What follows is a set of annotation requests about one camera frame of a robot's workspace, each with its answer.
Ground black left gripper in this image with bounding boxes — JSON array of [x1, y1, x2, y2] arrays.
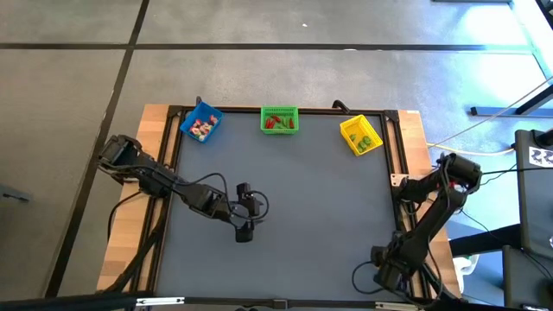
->
[[224, 182, 264, 244]]

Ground silver metal bar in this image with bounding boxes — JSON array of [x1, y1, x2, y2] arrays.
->
[[374, 301, 423, 311], [135, 296, 186, 307]]

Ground green plastic basket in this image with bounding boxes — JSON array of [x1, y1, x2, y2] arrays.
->
[[260, 105, 300, 136]]

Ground blue plastic basket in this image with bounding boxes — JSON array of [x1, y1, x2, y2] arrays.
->
[[179, 101, 225, 143]]

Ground black tripod leg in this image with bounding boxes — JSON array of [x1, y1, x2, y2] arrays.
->
[[101, 215, 168, 295]]

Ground yellow plastic basket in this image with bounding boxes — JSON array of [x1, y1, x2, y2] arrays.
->
[[339, 114, 385, 157]]

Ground black equipment cart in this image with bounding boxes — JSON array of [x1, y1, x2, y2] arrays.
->
[[503, 128, 553, 310]]

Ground white fiducial marker tag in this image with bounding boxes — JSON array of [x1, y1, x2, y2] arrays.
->
[[528, 146, 553, 168]]

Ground grey floor box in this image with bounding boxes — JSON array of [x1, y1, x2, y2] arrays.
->
[[0, 184, 34, 206]]

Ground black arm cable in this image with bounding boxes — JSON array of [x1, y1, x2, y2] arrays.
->
[[105, 171, 270, 243], [351, 260, 390, 296]]

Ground white cable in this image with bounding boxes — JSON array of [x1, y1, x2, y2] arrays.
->
[[426, 142, 516, 157]]

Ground grey floor cable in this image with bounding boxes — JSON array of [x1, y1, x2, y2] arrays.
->
[[427, 75, 553, 149]]

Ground blue metal floor frame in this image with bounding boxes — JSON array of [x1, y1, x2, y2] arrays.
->
[[469, 0, 553, 117]]

